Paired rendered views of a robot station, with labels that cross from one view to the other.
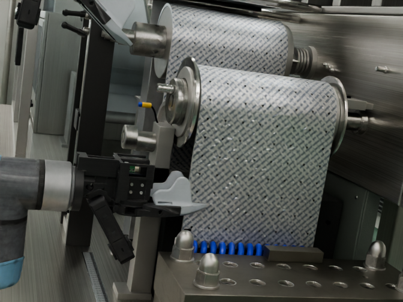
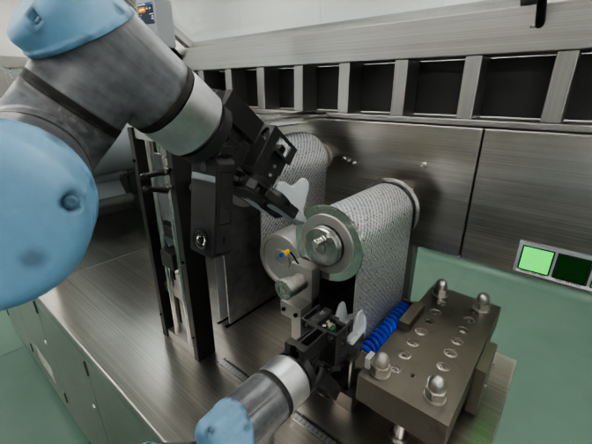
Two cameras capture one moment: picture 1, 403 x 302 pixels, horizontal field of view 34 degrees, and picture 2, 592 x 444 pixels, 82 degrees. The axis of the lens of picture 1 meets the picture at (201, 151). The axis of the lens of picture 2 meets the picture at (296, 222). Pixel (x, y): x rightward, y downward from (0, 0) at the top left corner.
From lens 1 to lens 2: 0.75 m
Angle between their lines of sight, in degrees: 33
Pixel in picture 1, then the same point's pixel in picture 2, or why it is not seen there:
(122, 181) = (337, 348)
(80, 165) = (305, 358)
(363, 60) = (392, 156)
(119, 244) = (335, 390)
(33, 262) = (200, 403)
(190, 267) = (398, 381)
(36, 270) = not seen: hidden behind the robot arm
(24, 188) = (279, 419)
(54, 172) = (293, 382)
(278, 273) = (431, 343)
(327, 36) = (340, 136)
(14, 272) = not seen: outside the picture
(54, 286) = not seen: hidden behind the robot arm
